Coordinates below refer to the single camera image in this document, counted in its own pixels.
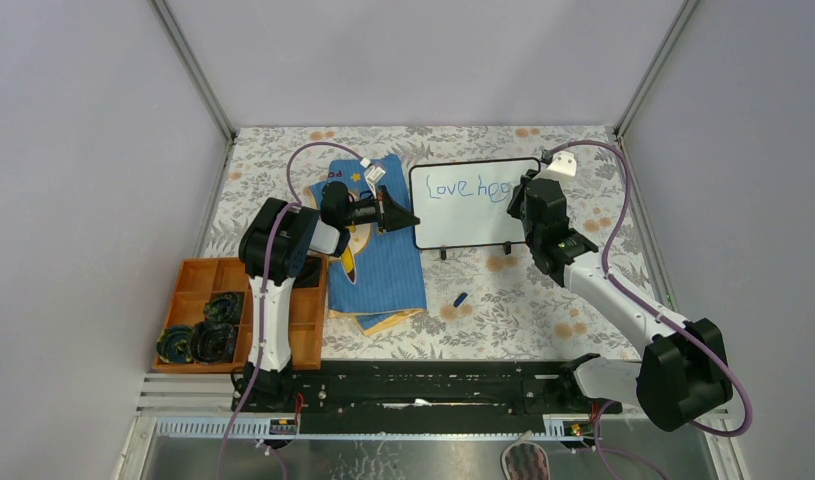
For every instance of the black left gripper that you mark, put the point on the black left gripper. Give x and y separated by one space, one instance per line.
388 213

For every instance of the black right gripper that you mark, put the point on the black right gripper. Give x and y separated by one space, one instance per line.
518 193

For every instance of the black framed whiteboard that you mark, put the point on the black framed whiteboard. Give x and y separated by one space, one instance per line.
464 204

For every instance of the blue marker cap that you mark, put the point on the blue marker cap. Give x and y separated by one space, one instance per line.
459 299

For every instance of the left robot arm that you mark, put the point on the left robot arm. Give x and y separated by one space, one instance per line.
274 250

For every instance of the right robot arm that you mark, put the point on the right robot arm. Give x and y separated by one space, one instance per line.
681 374

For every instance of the blue cartoon cloth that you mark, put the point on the blue cartoon cloth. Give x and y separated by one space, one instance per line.
379 281

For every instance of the black roll in tray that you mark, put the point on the black roll in tray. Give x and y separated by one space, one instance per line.
225 308
173 345
213 342

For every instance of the orange wooden compartment tray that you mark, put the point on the orange wooden compartment tray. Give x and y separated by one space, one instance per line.
199 280

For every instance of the striped object at bottom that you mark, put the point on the striped object at bottom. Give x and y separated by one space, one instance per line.
525 460

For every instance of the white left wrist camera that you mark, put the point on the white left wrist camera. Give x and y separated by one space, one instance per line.
373 173

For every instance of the black mounting rail base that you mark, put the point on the black mounting rail base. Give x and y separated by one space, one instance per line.
400 398

